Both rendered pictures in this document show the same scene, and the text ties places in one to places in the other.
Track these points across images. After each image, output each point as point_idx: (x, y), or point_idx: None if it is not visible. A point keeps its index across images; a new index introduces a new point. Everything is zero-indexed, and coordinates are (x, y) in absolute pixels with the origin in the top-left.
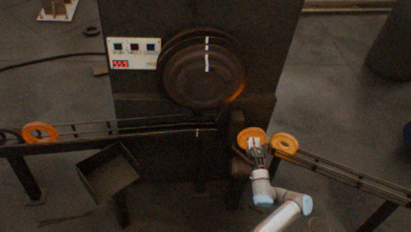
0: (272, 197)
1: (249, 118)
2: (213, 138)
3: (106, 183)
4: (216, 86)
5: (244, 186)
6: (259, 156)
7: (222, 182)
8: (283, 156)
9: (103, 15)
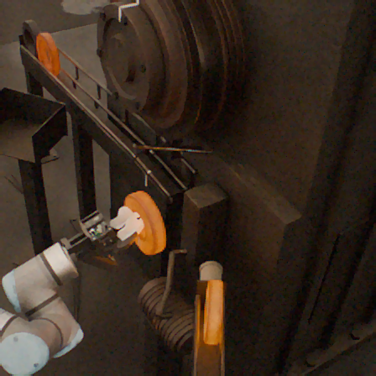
0: (23, 300)
1: (242, 234)
2: (164, 212)
3: (10, 140)
4: (127, 61)
5: (156, 349)
6: (84, 232)
7: None
8: (201, 336)
9: None
